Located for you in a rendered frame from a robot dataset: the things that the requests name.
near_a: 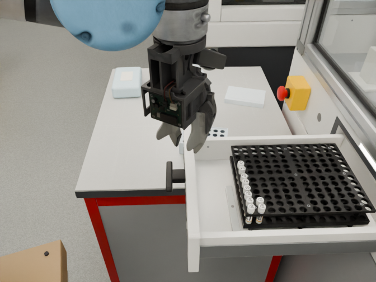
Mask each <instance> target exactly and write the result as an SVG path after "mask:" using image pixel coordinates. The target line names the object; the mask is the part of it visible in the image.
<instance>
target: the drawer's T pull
mask: <svg viewBox="0 0 376 282"><path fill-rule="evenodd" d="M185 182H186V175H185V169H173V163H172V161H167V162H166V192H172V191H173V183H185Z"/></svg>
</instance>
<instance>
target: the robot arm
mask: <svg viewBox="0 0 376 282"><path fill-rule="evenodd" d="M208 8H209V0H0V18H6V19H10V20H17V21H24V22H26V21H28V22H34V23H37V24H44V25H50V26H57V27H64V28H66V29H67V30H68V31H69V32H70V33H71V34H72V35H73V36H74V37H76V38H77V39H78V40H79V41H81V42H83V43H84V44H86V45H88V46H90V47H92V48H95V49H98V50H103V51H121V50H126V49H130V48H132V47H134V46H137V45H138V44H140V43H142V42H143V41H144V40H145V39H147V38H148V37H149V36H150V35H151V34H152V35H153V42H154V44H153V45H152V46H150V47H148V48H147V52H148V64H149V76H150V80H148V81H147V82H146V83H145V84H143V85H142V86H141V91H142V101H143V111H144V116H145V117H146V116H147V115H149V114H151V118H152V119H156V120H159V121H162V124H161V126H160V127H159V129H158V130H157V133H156V138H157V140H160V139H162V138H164V137H166V136H168V135H169V136H170V138H171V140H172V142H173V144H174V145H175V146H176V147H177V146H178V144H179V142H180V139H181V136H182V133H181V129H180V128H182V129H183V130H185V129H186V128H187V127H188V126H189V125H191V133H190V136H189V138H188V140H187V143H186V149H187V151H191V150H192V149H193V150H194V153H195V154H197V152H198V151H199V150H200V149H201V148H202V146H203V145H204V143H205V141H206V139H207V137H208V134H209V132H210V129H211V128H212V125H213V122H214V119H215V117H216V114H217V106H216V103H215V98H214V95H215V93H214V92H211V89H210V85H211V83H212V82H211V81H210V80H209V79H208V78H207V73H203V72H201V68H200V67H196V66H193V65H192V64H197V65H200V66H201V67H202V68H203V69H204V70H206V71H212V70H215V69H224V67H225V61H226V58H227V57H226V55H224V54H221V53H219V52H218V51H217V50H215V49H213V48H207V49H206V48H205V47H206V33H207V32H208V22H209V21H210V18H211V16H210V14H208ZM147 92H148V93H149V106H148V107H147V108H146V102H145V94H146V93H147Z"/></svg>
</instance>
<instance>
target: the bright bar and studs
mask: <svg viewBox="0 0 376 282"><path fill-rule="evenodd" d="M225 194H226V198H227V204H228V211H229V217H230V221H231V228H232V231H241V229H240V226H239V220H238V214H237V209H236V203H235V199H234V193H233V188H232V186H225Z"/></svg>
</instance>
